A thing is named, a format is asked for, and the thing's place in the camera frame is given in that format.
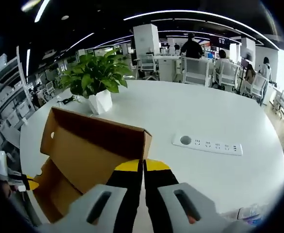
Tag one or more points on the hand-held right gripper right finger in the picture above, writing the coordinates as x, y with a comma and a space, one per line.
171, 201

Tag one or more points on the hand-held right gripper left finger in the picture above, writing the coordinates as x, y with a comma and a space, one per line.
103, 208

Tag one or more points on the brown cardboard shoe box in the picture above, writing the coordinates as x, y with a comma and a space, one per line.
88, 150

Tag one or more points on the blue soft wet wipes pack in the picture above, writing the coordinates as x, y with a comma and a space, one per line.
249, 213

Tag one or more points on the white storage shelving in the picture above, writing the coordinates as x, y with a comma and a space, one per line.
5, 102

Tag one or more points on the white table power strip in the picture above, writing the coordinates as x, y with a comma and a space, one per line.
207, 145

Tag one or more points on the green plant in white pot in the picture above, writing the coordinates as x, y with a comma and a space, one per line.
95, 77

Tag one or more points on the white office chair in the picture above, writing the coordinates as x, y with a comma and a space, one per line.
229, 76
147, 66
197, 71

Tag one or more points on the wall display screen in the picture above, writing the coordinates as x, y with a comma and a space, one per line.
219, 41

